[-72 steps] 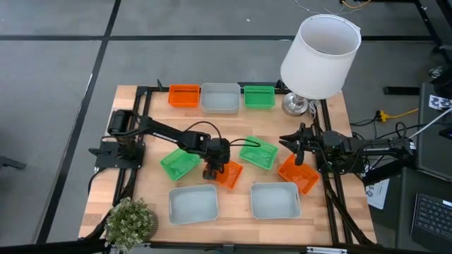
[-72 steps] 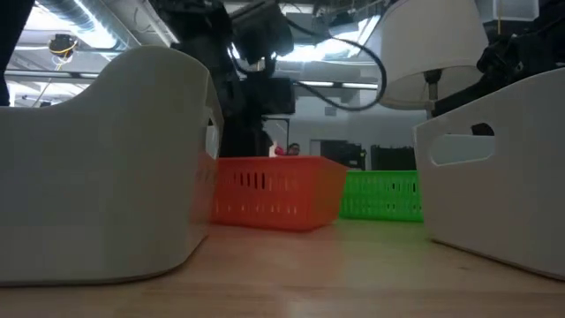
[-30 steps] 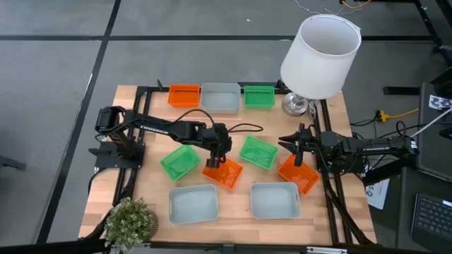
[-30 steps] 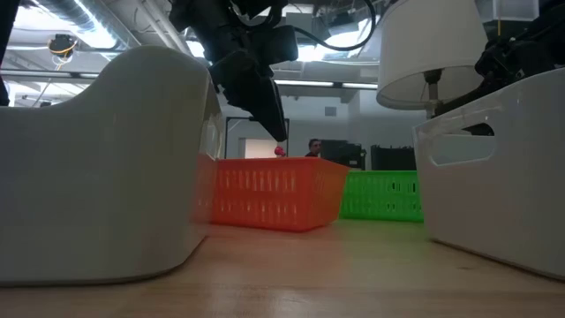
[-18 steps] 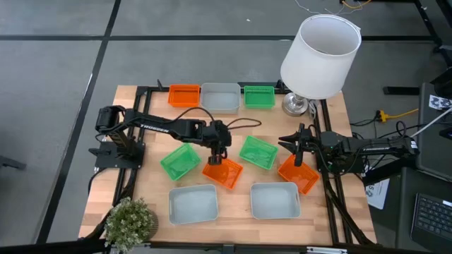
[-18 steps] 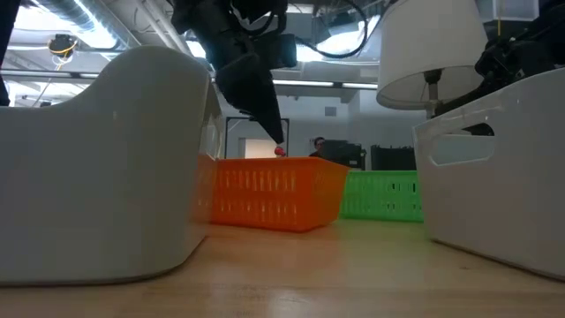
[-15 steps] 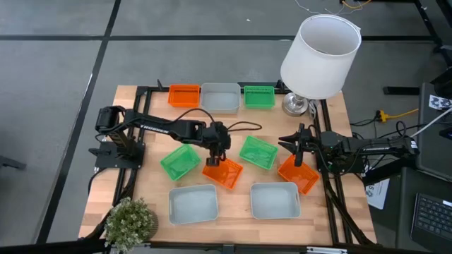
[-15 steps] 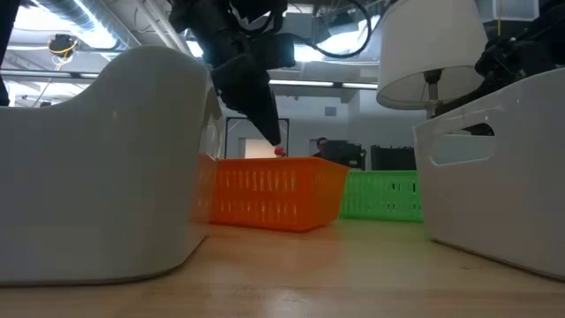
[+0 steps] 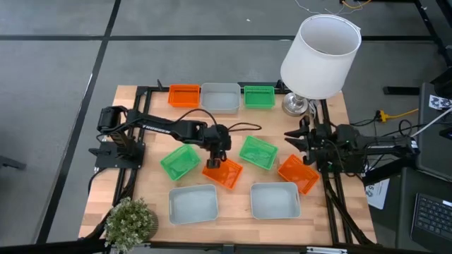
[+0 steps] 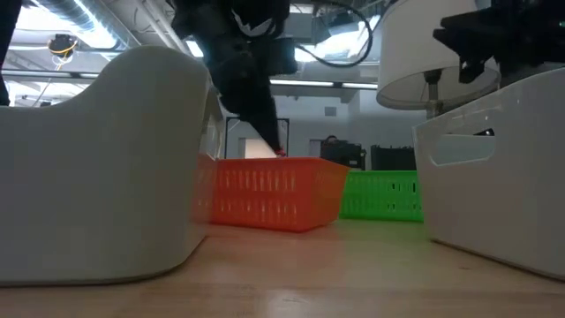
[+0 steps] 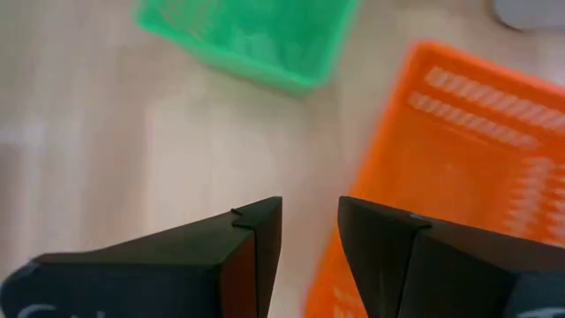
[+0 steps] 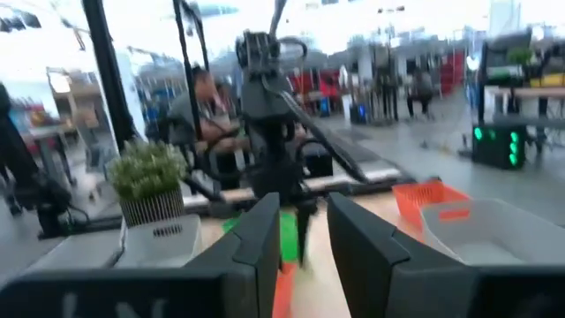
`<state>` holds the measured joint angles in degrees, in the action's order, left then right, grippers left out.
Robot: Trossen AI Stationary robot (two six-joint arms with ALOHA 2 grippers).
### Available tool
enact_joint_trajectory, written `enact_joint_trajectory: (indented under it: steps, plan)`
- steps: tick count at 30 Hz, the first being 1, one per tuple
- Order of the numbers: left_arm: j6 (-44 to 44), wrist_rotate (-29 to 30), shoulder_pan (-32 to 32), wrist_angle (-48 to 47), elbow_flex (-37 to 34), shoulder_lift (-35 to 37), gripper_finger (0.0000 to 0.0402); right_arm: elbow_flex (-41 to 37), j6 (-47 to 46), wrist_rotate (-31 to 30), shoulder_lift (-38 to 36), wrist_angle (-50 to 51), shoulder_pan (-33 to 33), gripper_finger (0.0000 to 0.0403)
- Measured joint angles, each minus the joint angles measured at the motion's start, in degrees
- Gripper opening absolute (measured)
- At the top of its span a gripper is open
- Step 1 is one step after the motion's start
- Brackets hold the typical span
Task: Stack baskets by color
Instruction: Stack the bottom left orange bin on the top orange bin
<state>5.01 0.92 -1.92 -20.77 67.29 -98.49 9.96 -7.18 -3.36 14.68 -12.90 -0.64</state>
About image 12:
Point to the green potted plant striped pot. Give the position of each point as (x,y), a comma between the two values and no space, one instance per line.
(148,176)

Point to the thin black frame pole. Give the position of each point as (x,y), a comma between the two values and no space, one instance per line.
(189,66)

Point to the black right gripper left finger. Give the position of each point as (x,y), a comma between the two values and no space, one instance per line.
(212,287)

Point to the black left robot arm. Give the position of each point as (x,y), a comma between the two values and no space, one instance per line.
(265,97)

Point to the black equipment stand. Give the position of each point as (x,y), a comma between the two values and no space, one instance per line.
(26,176)

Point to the background workbench with items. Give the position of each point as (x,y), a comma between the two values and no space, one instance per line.
(525,88)

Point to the person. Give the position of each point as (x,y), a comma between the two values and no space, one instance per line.
(421,90)
(198,115)

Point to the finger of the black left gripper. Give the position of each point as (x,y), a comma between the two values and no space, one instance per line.
(304,234)

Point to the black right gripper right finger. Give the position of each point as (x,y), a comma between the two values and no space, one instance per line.
(397,274)

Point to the gray plastic bin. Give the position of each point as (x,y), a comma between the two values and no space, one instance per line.
(163,245)
(490,234)

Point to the thick black frame pole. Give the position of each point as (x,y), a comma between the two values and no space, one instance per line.
(108,75)

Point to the green mesh basket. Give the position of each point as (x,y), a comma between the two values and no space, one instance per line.
(289,238)

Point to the black box green lights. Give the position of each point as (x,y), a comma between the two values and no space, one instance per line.
(499,148)

